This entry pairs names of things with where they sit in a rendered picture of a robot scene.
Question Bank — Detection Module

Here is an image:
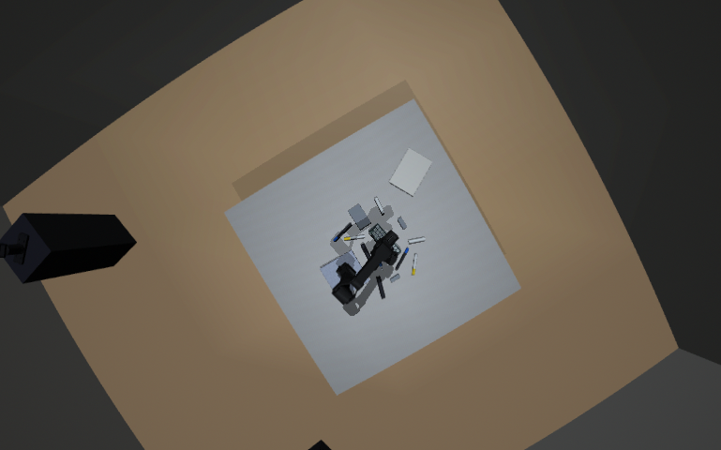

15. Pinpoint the keyboard with white letter keys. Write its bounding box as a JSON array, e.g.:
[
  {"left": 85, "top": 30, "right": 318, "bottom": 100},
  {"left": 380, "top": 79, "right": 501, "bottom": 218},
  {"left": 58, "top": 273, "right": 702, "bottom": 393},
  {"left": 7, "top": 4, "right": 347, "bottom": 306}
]
[{"left": 369, "top": 223, "right": 401, "bottom": 254}]

